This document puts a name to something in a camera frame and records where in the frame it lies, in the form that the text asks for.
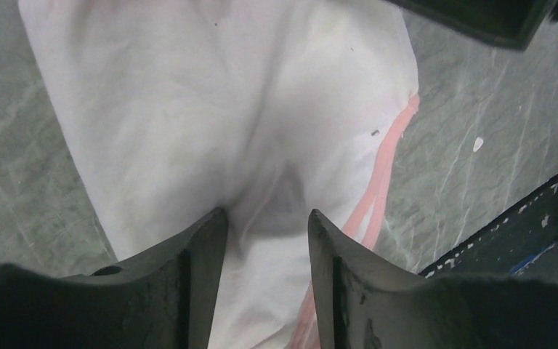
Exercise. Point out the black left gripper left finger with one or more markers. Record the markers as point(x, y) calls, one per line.
point(163, 297)

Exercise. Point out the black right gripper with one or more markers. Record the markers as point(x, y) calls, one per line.
point(506, 24)

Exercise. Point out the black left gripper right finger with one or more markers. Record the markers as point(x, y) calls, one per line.
point(364, 301)

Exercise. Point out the white pink-trimmed underwear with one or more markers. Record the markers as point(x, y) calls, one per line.
point(268, 109)

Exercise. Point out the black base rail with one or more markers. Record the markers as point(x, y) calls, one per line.
point(512, 240)

